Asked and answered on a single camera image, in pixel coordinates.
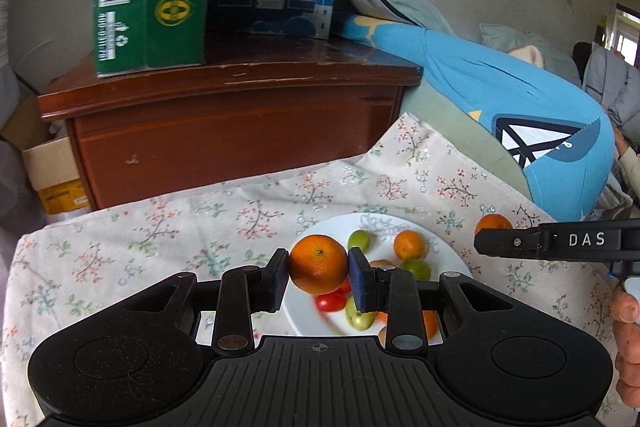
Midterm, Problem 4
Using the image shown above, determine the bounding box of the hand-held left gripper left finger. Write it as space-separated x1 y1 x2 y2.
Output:
107 249 290 355

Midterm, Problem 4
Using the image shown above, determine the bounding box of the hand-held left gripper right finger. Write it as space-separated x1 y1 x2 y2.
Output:
348 247 536 354

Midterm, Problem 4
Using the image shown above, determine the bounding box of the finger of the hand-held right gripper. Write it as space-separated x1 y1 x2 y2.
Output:
473 225 546 258

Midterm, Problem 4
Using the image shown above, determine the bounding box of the orange tangerine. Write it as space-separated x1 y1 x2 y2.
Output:
393 230 427 261
475 214 513 235
375 309 441 342
289 234 349 296

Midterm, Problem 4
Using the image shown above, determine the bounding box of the white patterned plate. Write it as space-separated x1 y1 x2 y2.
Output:
282 213 475 338

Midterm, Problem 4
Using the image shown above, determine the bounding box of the person's right hand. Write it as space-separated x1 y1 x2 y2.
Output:
609 276 640 408

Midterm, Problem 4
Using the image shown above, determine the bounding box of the beige cloth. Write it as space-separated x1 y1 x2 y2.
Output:
612 127 640 202

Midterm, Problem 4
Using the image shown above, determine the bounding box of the green bed sheet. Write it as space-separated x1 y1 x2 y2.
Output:
400 77 531 202

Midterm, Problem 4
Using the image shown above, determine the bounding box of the floral tablecloth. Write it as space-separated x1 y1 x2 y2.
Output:
0 111 626 427

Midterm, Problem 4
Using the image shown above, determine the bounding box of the brown wooden cabinet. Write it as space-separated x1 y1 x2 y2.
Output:
37 29 425 211

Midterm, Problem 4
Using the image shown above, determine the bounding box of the blue pillow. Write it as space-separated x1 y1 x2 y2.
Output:
332 13 616 220

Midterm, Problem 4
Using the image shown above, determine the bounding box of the grey quilt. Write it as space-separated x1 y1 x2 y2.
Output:
582 44 640 128

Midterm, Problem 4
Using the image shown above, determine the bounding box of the cardboard box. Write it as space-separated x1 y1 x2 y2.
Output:
0 97 93 215

